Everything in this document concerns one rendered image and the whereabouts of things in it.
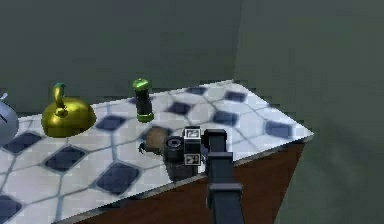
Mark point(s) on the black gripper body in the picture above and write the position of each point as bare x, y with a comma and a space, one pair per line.
175, 156

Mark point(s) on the black green pepper mill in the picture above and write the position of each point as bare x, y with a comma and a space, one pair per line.
143, 101

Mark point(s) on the brown potato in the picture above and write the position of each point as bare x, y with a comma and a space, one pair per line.
156, 140

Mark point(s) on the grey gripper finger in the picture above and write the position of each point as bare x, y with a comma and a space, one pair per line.
142, 148

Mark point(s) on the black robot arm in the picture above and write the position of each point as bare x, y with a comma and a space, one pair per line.
221, 173

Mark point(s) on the grey round pot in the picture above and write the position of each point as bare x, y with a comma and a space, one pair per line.
7, 123

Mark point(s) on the brown counter with tiled top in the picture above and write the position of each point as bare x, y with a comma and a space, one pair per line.
100, 160

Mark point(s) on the golden kettle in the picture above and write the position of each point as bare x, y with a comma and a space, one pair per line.
68, 118

